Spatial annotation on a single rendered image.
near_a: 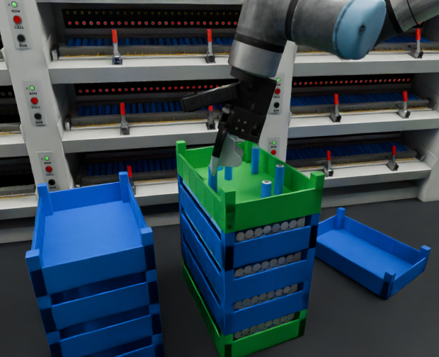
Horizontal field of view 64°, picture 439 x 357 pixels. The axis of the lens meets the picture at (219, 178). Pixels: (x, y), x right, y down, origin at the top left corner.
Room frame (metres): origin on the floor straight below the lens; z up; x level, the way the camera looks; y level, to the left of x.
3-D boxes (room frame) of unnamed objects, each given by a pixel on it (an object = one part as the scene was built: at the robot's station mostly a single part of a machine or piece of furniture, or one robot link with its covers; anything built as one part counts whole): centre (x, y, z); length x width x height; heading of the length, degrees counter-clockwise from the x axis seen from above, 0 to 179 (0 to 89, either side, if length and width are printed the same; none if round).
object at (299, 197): (0.69, -0.05, 0.36); 0.30 x 0.20 x 0.08; 22
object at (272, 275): (0.69, -0.05, 0.20); 0.30 x 0.20 x 0.08; 22
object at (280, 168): (0.67, -0.12, 0.36); 0.02 x 0.02 x 0.06
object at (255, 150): (0.78, -0.08, 0.36); 0.02 x 0.02 x 0.06
